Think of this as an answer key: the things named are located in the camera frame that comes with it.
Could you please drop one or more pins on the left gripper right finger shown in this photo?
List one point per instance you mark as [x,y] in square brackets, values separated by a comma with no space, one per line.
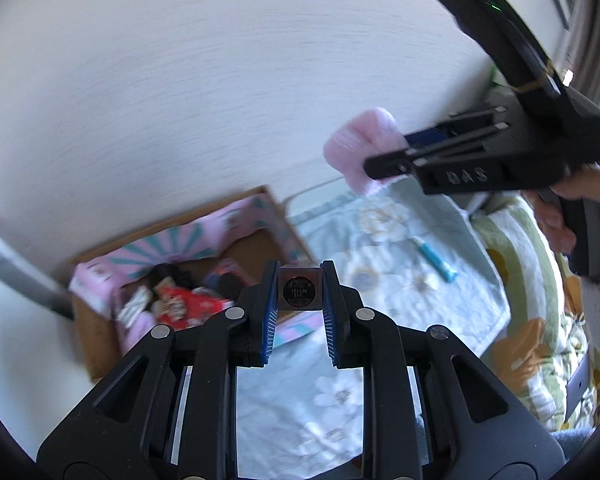
[345,342]

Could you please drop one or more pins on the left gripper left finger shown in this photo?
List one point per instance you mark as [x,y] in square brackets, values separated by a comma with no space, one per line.
[257,333]

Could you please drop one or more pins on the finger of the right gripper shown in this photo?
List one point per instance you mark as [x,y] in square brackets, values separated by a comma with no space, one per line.
[392,165]
[426,137]

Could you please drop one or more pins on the pink fluffy towel roll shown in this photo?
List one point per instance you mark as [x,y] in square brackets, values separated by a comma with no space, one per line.
[142,325]
[371,133]

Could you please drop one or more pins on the small black square compact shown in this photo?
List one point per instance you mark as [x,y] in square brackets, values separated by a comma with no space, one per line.
[300,288]

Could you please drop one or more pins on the red cartoon carton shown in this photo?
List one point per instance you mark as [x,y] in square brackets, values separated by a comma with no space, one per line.
[181,309]

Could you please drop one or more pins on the black scrunchie cloth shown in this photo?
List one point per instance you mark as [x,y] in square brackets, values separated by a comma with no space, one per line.
[170,275]

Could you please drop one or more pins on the blue cream tube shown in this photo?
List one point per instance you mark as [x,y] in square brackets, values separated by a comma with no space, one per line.
[444,269]

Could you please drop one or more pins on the white panda sock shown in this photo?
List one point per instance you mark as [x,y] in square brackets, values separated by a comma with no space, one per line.
[137,304]

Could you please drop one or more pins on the person's right hand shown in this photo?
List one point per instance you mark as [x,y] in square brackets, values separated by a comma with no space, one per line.
[584,183]

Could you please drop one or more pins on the floral light blue cloth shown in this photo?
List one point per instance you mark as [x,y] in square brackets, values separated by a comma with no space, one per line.
[299,416]

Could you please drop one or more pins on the brown cardboard box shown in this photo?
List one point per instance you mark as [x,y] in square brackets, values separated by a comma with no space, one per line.
[98,336]

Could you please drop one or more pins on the pink patterned box liner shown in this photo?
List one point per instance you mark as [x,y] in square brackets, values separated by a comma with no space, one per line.
[98,280]

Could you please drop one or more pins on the grey blue towel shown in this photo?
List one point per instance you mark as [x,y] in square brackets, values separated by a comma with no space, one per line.
[572,440]

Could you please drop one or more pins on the grey pipe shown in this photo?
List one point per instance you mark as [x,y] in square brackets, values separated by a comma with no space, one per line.
[23,277]

